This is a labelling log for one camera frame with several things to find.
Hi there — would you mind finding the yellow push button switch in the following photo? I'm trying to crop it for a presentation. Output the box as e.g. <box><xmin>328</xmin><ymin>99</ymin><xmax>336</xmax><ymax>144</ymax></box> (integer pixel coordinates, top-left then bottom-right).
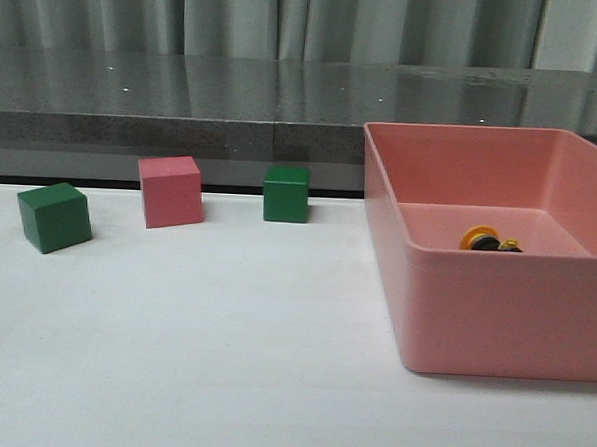
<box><xmin>459</xmin><ymin>225</ymin><xmax>522</xmax><ymax>253</ymax></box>

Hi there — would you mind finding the green cube block near bin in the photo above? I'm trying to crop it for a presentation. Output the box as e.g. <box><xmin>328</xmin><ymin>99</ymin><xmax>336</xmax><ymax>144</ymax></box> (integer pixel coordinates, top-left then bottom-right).
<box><xmin>263</xmin><ymin>166</ymin><xmax>310</xmax><ymax>224</ymax></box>

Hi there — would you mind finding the pink cube block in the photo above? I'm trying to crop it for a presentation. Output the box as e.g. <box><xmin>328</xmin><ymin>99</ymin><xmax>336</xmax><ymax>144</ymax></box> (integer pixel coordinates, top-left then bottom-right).
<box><xmin>137</xmin><ymin>155</ymin><xmax>204</xmax><ymax>229</ymax></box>

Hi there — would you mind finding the green cube block far left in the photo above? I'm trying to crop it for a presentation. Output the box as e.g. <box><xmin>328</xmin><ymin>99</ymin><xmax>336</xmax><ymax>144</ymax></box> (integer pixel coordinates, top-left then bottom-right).
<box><xmin>17</xmin><ymin>182</ymin><xmax>93</xmax><ymax>254</ymax></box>

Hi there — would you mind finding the pink plastic bin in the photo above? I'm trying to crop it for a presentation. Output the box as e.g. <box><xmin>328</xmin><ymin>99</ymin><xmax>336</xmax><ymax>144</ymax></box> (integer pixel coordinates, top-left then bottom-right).
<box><xmin>364</xmin><ymin>122</ymin><xmax>597</xmax><ymax>381</ymax></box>

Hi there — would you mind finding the dark grey stone counter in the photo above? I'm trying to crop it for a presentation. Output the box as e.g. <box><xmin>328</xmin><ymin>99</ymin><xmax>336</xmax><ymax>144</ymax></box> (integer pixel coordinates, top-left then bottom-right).
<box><xmin>0</xmin><ymin>47</ymin><xmax>597</xmax><ymax>198</ymax></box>

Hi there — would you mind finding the grey curtain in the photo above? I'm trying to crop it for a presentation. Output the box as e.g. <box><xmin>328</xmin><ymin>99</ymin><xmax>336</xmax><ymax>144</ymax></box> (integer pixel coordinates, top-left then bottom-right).
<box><xmin>0</xmin><ymin>0</ymin><xmax>597</xmax><ymax>73</ymax></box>

